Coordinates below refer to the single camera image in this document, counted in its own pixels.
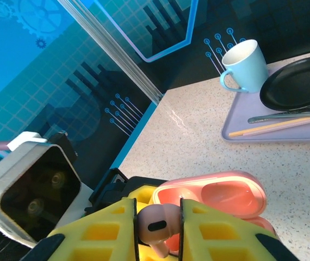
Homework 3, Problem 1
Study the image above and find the pink earbud charging case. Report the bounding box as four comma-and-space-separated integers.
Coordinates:
151, 170, 277, 252

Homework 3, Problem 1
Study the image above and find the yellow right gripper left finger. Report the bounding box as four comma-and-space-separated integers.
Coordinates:
47, 197, 141, 261

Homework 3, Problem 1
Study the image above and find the white wireless earbud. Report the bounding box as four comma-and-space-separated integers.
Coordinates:
137, 203, 182, 258

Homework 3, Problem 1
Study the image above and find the black round plate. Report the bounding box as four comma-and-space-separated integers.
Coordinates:
259, 55, 310, 112

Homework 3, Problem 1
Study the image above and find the pastel yellow chopstick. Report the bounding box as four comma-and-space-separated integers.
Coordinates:
228, 115, 310, 138

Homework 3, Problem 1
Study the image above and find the metal knife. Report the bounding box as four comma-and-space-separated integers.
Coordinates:
247, 104, 310, 125

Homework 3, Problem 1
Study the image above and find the lavender plastic tray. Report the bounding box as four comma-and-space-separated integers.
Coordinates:
221, 66, 310, 142

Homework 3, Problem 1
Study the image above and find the light blue mug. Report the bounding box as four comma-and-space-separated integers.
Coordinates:
219, 39, 270, 94

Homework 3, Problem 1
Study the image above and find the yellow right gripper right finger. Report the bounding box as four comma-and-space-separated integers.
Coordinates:
177, 197, 281, 261

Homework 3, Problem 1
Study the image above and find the aluminium frame post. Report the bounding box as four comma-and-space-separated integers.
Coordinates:
58, 0, 164, 104

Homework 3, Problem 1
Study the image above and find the pastel pink chopstick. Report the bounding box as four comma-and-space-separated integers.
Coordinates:
240, 119, 310, 136

